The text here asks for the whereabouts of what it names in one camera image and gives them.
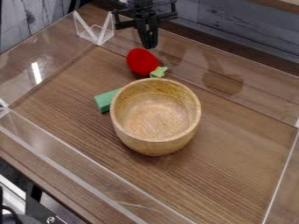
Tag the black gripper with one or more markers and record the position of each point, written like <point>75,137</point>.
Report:
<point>148,14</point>

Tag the wooden bowl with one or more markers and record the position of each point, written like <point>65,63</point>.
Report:
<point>155,113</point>

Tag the red plush strawberry toy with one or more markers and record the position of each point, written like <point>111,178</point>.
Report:
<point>143,64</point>

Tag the clear acrylic corner bracket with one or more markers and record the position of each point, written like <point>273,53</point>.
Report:
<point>96,34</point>

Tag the clear acrylic tray wall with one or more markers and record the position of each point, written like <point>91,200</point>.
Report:
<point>235,174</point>

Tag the green foam block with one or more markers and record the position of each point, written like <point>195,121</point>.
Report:
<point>104,99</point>

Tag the black metal table leg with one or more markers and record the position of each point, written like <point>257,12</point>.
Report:
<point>36,210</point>

